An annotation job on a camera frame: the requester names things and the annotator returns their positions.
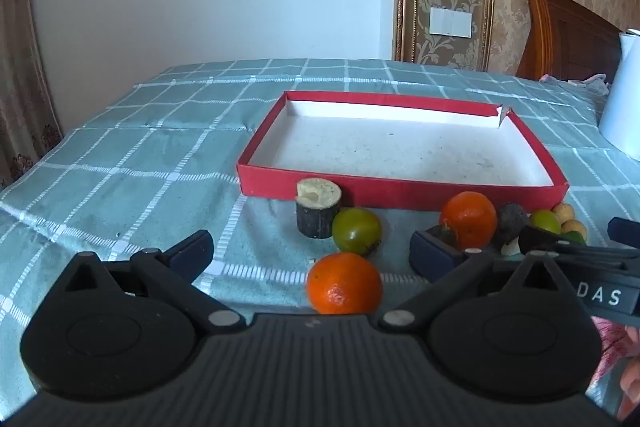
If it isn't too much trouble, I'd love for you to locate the person's right hand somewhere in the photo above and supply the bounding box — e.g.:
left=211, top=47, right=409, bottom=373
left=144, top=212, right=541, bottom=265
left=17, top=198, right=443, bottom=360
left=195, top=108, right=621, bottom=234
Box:
left=619, top=326, right=640, bottom=423

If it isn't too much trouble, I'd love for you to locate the round sugarcane piece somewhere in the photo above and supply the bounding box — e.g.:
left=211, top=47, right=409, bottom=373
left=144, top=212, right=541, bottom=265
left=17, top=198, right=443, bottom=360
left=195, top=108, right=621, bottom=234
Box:
left=295, top=178, right=343, bottom=240

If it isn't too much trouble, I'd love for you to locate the white kettle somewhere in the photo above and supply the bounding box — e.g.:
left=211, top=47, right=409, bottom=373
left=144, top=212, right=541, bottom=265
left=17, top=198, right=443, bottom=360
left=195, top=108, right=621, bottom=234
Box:
left=598, top=28, right=640, bottom=155

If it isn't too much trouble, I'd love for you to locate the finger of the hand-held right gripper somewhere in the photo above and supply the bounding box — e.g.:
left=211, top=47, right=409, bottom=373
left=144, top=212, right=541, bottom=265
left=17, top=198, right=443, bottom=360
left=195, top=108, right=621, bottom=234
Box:
left=518, top=226, right=632, bottom=269
left=607, top=217, right=640, bottom=250

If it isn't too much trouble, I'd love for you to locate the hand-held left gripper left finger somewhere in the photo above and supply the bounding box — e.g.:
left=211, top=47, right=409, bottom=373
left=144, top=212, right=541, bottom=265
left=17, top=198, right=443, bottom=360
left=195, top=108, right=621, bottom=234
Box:
left=64, top=229, right=247, bottom=334

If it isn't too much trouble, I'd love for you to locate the green tomato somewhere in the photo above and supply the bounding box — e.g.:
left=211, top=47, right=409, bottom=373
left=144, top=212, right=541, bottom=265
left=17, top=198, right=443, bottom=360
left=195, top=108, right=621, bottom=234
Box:
left=529, top=209, right=562, bottom=235
left=331, top=207, right=382, bottom=256

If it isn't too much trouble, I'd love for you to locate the white wall switch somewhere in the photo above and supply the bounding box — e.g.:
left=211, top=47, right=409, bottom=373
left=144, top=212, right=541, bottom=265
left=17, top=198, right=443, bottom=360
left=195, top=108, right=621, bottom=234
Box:
left=429, top=6, right=473, bottom=38

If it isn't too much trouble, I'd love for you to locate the orange mandarin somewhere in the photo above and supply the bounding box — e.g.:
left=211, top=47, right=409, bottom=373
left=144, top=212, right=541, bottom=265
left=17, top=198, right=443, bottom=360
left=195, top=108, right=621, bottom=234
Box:
left=439, top=191, right=499, bottom=251
left=306, top=252, right=384, bottom=315

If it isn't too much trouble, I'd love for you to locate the patterned curtain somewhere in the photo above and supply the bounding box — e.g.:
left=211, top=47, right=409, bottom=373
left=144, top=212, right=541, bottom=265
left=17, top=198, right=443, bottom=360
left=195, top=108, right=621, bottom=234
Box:
left=0, top=0, right=63, bottom=190

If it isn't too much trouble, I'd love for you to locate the wooden headboard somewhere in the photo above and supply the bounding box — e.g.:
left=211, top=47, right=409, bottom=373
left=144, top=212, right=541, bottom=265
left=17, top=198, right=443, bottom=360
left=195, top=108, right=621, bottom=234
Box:
left=515, top=0, right=623, bottom=85

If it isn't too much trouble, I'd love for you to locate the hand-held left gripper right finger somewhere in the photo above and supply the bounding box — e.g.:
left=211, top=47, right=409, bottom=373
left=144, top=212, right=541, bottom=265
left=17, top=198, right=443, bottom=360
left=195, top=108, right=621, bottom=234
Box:
left=378, top=229, right=567, bottom=334

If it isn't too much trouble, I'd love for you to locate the red shallow cardboard box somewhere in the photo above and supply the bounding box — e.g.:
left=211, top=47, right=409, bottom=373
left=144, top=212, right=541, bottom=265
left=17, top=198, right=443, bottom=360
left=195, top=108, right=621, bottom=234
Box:
left=236, top=90, right=569, bottom=212

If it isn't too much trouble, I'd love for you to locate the pink patterned cloth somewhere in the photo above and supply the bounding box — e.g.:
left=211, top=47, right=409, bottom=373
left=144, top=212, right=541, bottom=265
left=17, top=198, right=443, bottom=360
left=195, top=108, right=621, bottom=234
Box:
left=590, top=316, right=632, bottom=390

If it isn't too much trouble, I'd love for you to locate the green checkered bed sheet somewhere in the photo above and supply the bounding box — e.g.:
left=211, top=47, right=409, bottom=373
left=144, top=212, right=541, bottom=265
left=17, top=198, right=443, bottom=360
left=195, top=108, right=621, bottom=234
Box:
left=0, top=58, right=640, bottom=413

